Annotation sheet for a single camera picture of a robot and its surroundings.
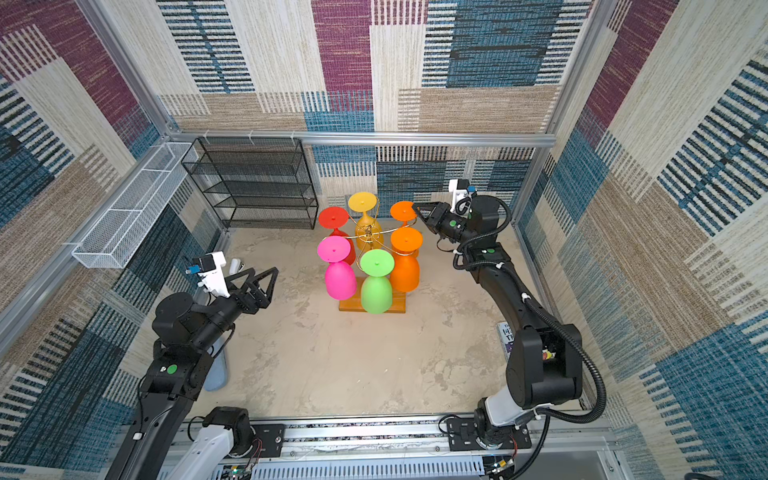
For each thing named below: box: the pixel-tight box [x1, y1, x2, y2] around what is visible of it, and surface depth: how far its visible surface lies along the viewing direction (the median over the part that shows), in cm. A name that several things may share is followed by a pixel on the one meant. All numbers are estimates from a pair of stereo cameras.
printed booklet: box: [496, 322, 515, 354], surface depth 91 cm
